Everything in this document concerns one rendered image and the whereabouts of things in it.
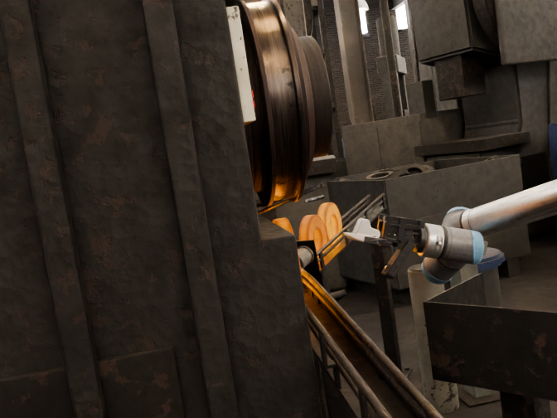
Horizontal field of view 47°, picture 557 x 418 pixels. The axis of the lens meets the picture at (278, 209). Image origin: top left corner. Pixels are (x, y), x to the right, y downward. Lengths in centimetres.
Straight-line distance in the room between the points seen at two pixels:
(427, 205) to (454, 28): 176
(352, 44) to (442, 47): 544
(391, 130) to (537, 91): 119
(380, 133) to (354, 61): 483
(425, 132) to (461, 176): 154
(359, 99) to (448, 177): 670
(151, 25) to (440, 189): 300
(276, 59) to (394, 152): 441
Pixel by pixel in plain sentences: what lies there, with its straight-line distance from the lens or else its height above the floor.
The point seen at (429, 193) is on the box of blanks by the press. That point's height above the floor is 61.
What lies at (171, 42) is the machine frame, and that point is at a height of 119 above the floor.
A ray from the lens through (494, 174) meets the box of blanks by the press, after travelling 411.
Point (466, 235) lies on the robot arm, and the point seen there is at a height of 71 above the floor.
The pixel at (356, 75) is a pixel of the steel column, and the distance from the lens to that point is 1051.
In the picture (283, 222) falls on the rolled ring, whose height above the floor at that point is 84.
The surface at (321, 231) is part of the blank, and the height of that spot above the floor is 72.
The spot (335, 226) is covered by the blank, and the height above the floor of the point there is 72.
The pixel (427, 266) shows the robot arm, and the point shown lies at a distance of 188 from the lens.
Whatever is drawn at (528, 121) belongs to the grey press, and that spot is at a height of 91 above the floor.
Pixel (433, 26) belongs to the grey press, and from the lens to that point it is 527.
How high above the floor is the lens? 102
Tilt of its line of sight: 6 degrees down
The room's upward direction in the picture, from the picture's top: 9 degrees counter-clockwise
